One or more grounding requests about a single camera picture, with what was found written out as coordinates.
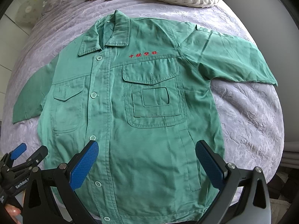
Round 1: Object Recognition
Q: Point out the lavender plush bedspread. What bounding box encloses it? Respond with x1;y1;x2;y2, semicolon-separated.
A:
1;0;284;180

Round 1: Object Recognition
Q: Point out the white electric fan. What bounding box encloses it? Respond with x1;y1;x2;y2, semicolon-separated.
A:
16;0;44;25

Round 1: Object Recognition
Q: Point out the person's left hand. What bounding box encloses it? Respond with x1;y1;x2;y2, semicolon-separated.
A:
5;204;21;224

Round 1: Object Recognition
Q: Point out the green work jacket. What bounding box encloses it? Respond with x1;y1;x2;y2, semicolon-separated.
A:
12;11;277;223

